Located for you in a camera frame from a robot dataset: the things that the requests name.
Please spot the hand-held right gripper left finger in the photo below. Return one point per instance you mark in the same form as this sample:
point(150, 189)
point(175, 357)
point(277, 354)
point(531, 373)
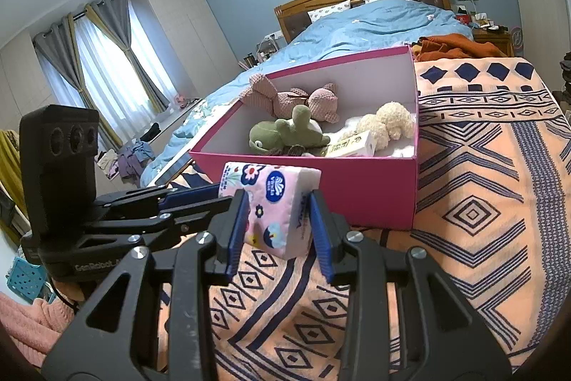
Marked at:
point(236, 229)

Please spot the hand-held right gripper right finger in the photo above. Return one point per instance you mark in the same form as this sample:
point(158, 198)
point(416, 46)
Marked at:
point(321, 238)

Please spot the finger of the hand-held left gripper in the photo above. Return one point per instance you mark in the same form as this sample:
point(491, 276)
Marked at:
point(192, 195)
point(192, 218)

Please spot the pink floral tissue pack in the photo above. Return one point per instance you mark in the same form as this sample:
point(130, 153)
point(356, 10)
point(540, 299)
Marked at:
point(276, 189)

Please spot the pink box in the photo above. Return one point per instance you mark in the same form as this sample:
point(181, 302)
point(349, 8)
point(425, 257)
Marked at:
point(370, 193)

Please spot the green frog plush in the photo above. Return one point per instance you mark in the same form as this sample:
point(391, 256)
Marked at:
point(267, 135)

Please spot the gold and white gift box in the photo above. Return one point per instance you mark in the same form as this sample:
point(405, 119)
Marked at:
point(352, 145)

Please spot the pink knitted rabbit plush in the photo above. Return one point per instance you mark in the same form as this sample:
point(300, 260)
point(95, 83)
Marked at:
point(321, 100)

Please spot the cream curly bear plush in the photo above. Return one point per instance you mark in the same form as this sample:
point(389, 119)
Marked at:
point(392, 117)

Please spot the person's left forearm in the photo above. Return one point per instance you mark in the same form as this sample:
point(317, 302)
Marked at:
point(26, 323)

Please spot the dark smartphone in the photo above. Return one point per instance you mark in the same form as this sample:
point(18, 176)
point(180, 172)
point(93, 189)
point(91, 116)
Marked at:
point(171, 173)

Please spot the yellow cloth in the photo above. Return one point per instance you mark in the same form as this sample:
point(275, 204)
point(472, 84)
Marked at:
point(6, 158)

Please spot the black cloth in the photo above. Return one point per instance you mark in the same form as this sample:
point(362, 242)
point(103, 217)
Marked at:
point(150, 132)

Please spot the pink slippers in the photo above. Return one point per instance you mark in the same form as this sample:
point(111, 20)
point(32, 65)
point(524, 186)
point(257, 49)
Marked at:
point(180, 100)

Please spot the white sheer curtain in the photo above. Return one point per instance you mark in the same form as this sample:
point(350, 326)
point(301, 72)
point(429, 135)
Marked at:
point(102, 73)

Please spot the grey and yellow curtain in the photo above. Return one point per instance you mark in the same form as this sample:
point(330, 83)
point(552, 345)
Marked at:
point(53, 50)
point(113, 19)

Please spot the blue plastic basket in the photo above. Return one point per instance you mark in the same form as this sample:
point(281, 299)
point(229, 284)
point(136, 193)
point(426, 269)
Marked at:
point(24, 280)

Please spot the black curtain rod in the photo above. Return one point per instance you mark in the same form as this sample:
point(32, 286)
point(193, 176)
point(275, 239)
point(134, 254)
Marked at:
point(80, 16)

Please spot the cluttered bedside table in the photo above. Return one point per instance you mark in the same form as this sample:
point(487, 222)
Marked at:
point(263, 50)

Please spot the wooden headboard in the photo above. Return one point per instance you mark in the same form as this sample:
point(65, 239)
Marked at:
point(290, 21)

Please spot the wooden bed blue duvet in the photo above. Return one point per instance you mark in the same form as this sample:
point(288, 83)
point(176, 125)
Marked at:
point(379, 24)

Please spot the orange cloth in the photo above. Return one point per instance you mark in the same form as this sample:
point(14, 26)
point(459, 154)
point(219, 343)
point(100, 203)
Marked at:
point(450, 44)

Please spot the wooden nightstand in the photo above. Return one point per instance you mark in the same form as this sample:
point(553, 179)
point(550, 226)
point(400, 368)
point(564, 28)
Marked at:
point(490, 39)

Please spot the small round fan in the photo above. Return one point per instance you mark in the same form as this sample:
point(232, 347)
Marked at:
point(517, 37)

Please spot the pile of dark clothes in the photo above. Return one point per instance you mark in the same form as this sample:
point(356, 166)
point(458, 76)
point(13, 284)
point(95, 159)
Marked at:
point(565, 73)

